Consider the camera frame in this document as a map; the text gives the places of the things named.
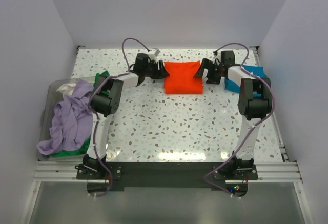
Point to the clear plastic bin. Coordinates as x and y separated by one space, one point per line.
67 123

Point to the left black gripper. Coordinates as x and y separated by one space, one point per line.
161 74

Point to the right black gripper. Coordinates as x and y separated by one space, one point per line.
211 79

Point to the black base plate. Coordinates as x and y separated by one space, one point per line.
116 176

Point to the orange t shirt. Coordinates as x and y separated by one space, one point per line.
181 78

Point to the green t shirt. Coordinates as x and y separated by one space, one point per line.
71 152

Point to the lavender t shirt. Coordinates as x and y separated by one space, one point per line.
69 116

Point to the white t shirt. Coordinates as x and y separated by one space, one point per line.
66 89

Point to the folded blue t shirt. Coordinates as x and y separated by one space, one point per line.
233 80

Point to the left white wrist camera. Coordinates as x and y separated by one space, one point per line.
153 54

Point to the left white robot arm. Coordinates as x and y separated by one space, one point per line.
104 102

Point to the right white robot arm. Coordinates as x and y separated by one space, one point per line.
254 104

